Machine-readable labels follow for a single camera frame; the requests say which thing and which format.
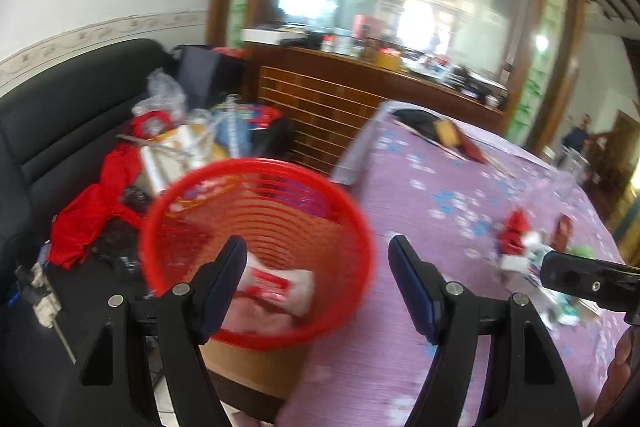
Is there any white plastic bag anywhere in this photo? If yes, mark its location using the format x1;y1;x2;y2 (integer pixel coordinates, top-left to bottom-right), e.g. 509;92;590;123
222;253;314;336

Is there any teal tissue pack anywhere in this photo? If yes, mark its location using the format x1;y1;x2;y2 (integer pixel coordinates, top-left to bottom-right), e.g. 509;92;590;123
549;291;603;327

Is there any person's right hand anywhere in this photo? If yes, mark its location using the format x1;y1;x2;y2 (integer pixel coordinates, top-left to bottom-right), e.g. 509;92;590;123
590;327;639;426

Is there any green towel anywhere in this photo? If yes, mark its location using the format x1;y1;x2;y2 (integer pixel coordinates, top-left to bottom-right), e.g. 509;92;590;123
570;245;593;259

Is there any dark red snack packet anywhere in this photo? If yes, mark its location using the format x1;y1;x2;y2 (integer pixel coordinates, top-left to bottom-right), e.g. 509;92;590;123
550;215;573;253

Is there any white crumpled cloth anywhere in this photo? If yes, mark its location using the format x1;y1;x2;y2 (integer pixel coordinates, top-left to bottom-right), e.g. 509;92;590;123
499;231;552;275

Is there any crumpled red wrapper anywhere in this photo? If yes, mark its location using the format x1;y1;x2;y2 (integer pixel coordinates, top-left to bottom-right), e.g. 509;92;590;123
497;207;530;256

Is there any clear glass mug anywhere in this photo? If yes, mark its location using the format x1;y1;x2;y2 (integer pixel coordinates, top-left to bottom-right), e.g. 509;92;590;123
522;169;579;216

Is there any purple floral tablecloth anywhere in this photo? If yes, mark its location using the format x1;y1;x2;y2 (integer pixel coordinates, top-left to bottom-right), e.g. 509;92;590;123
277;104;620;426

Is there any red cloth on sofa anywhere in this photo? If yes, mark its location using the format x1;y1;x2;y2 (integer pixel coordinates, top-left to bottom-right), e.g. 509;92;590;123
48;145;143;270

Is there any red plastic mesh basket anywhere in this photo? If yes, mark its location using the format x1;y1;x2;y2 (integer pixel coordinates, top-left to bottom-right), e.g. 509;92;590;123
140;158;375;351

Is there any yellow tape roll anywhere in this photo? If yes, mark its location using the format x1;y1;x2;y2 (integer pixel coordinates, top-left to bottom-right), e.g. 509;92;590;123
433;119;461;148

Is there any clear plastic bag on sofa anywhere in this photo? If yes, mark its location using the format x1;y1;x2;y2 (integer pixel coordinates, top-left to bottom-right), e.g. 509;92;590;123
131;68;188;124

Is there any black sofa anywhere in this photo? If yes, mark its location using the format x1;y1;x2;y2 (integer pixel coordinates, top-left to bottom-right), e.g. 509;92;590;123
1;39;177;426

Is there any dark bag on sofa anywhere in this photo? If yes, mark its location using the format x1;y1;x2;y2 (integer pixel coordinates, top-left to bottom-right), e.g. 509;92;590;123
171;46;245;109

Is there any wooden counter cabinet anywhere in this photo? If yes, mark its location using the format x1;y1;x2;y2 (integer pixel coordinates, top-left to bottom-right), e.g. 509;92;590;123
243;43;506;176

